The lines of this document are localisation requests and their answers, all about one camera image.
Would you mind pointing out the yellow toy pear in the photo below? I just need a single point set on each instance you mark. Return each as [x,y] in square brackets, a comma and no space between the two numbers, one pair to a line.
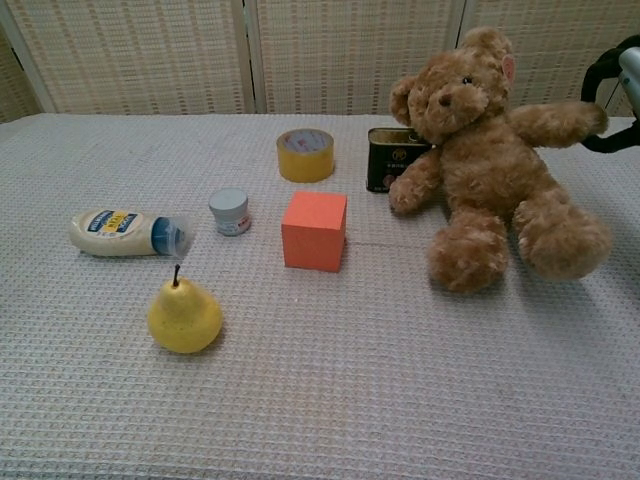
[184,317]

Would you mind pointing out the black gold tin can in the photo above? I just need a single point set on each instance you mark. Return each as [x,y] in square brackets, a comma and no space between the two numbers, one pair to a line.
[387,160]

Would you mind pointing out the brown plush teddy bear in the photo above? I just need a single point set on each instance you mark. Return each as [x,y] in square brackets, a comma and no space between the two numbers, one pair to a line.
[492,165]

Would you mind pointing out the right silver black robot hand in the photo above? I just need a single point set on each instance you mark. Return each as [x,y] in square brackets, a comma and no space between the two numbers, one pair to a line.
[607,100]

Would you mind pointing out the woven folding screen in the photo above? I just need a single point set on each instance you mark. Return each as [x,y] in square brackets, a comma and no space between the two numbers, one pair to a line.
[250,55]

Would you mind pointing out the yellow packing tape roll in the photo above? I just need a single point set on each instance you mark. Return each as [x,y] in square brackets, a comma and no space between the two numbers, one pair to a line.
[305,155]

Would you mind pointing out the mayonnaise squeeze bottle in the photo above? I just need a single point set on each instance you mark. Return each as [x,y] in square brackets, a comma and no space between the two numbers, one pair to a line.
[122,232]

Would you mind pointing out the white woven tablecloth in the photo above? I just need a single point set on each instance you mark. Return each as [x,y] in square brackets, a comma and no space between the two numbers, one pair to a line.
[250,375]

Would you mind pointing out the small white jar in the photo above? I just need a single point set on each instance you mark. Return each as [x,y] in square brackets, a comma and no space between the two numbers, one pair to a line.
[230,212]

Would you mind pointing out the orange foam cube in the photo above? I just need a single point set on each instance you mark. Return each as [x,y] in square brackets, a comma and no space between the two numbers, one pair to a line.
[314,232]

